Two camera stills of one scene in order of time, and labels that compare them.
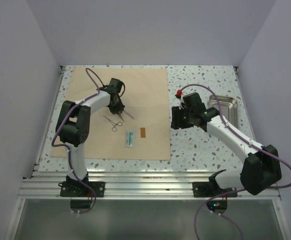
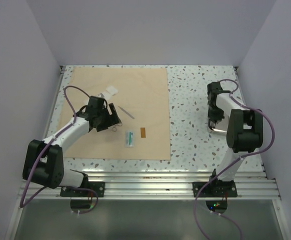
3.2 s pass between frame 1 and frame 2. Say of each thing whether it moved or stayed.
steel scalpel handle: stayed
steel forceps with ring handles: stayed
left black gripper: moved
